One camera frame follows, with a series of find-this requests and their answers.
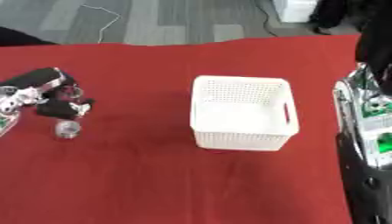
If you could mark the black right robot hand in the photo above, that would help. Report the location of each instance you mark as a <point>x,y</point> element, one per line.
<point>376,55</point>

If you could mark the white box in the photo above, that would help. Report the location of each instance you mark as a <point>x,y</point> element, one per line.
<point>296,10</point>

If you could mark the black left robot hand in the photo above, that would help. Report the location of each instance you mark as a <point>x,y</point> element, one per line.
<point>57,108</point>

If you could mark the white perforated plastic basket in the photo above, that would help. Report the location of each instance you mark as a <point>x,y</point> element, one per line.
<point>240,119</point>

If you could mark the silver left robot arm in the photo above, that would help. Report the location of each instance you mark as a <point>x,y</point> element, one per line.
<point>14,100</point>

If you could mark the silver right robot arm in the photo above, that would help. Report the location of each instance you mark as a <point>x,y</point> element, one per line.
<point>368,140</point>

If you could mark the person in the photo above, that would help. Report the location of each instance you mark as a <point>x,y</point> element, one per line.
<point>334,14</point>

